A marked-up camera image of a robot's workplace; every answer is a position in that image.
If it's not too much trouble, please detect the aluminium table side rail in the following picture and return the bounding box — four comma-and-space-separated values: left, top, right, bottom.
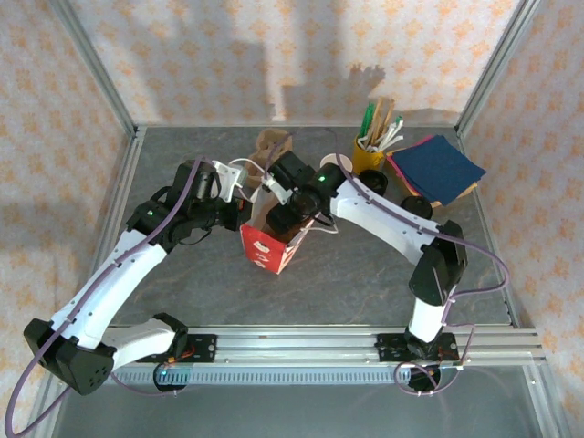
455, 131, 519, 328
72, 130, 148, 329

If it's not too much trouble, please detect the brown cardboard cup carrier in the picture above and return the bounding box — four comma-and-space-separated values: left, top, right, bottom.
255, 129, 293, 170

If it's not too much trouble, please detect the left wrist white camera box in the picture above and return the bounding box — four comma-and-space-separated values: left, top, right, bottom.
212, 160, 250, 202

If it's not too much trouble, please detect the wooden stir stick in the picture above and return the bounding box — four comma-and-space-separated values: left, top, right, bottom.
381, 98, 397, 141
371, 97, 388, 141

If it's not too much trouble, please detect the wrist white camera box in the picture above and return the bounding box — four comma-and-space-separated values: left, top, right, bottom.
212, 160, 250, 202
262, 175, 293, 206

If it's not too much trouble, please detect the magenta napkin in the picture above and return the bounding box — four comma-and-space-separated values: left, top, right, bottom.
386, 134, 434, 200

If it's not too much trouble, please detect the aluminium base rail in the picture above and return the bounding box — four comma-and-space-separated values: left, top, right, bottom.
48, 326, 548, 366

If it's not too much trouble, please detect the yellow holder cup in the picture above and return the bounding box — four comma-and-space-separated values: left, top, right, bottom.
351, 134, 389, 173

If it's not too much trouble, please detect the red white paper bag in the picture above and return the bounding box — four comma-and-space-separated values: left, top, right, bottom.
227, 157, 341, 276

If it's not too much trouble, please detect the stack of coloured napkins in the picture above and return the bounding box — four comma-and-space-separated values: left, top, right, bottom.
391, 134, 487, 204

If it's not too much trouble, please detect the green plastic stirrer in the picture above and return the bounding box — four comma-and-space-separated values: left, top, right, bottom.
359, 102, 378, 139

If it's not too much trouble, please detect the aluminium frame post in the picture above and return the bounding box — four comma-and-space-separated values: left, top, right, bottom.
454, 0, 544, 138
48, 0, 141, 138

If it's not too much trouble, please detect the grey slotted cable duct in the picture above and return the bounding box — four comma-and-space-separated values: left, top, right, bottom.
63, 367, 533, 387

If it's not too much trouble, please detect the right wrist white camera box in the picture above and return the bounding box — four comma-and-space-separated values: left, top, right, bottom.
262, 175, 293, 206

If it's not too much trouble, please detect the stack of paper cups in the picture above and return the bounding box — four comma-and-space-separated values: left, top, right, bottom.
320, 153, 355, 174

